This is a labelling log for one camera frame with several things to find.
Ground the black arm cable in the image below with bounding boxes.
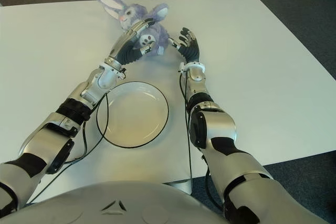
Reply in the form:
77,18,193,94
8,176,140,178
26,91,110,205
178,71,226,213

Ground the grey table leg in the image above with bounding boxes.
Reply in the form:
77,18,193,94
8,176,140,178
164,178,194,196

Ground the purple plush bunny doll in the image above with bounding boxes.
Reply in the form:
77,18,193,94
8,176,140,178
95,0,170,56

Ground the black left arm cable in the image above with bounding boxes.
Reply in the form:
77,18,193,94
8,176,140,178
26,91,110,205

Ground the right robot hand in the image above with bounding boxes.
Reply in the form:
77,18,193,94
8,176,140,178
167,27,202,63

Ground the silver robot torso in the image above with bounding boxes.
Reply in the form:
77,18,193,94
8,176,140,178
4,180,230,224

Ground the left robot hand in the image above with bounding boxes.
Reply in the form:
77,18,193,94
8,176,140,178
109,18,155,66

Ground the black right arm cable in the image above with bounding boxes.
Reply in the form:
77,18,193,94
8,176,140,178
178,71,226,213

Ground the white plate black rim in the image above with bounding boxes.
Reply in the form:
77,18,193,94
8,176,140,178
96,81,169,148

